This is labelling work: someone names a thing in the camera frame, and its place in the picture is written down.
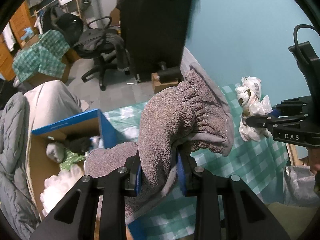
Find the white plastic bag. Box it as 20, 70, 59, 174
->
235, 76, 272, 142

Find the dark green glitter cloth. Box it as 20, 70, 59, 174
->
59, 148, 86, 171

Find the white mesh bath pouf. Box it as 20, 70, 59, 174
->
40, 164, 84, 217

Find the person's hand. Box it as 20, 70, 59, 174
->
308, 148, 320, 174

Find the green checkered tablecloth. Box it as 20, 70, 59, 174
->
103, 83, 291, 240

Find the black sock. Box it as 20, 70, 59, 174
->
65, 134, 92, 155

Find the blue cardboard box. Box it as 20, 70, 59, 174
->
26, 109, 117, 219

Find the white blue striped sock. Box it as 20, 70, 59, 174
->
46, 136, 104, 164

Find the small brown cardboard box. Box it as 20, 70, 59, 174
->
151, 73, 178, 94

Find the grey quilted duvet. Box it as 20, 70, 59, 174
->
1, 92, 40, 239

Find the black office chair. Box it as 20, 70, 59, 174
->
50, 7, 130, 91

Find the green checkered cloth on box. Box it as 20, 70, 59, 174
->
12, 29, 70, 82

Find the orange wooden door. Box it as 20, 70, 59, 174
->
0, 1, 35, 81

